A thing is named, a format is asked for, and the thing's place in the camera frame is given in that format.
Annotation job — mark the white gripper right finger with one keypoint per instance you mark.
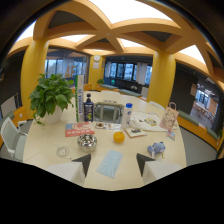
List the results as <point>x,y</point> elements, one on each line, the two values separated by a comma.
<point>156,169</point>

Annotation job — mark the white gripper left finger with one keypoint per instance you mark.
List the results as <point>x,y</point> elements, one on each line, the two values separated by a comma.
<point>71,170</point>

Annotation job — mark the blue plush toy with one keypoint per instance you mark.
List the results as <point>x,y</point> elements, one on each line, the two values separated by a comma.
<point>156,148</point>

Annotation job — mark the clear glass ashtray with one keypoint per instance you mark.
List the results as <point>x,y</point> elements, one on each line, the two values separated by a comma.
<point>62,151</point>

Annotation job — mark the steel bowl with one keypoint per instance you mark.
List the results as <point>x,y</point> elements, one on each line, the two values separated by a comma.
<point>87,141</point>

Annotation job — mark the small blue card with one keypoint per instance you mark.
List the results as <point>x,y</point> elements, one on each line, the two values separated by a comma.
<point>170,135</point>

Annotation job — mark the light blue face mask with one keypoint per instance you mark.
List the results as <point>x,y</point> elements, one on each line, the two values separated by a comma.
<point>109,163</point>

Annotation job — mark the red printed booklet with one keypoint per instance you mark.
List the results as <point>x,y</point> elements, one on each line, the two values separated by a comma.
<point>79,128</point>

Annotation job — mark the white printed tote bag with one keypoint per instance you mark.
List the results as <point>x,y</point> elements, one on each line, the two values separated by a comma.
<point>146,120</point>

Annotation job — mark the orange fruit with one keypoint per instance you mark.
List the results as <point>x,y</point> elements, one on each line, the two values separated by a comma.
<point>118,137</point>

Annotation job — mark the pink paper gift bag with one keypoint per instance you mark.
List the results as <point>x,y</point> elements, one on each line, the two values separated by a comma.
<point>169,117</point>

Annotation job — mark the flat snack packet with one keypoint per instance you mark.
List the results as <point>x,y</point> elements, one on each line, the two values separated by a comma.
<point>107,125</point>

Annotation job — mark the white plant pot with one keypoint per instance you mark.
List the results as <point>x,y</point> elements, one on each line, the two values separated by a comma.
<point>51,116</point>

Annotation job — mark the white bottle blue cap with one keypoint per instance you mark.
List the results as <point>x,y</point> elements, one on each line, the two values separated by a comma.
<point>126,115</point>

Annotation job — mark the dark blue drink bottle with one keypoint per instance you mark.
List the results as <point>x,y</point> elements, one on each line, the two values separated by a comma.
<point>88,109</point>

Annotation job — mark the white office chair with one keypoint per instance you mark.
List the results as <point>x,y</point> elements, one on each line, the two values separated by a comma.
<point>12,138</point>

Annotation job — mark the tall shuttlecock tube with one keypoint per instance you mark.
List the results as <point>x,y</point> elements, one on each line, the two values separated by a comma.
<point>79,97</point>

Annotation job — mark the green potted plant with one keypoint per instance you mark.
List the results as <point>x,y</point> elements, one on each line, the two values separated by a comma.
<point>50,94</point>

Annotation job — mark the white round wall clock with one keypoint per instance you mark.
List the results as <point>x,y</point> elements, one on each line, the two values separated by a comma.
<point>96,58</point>

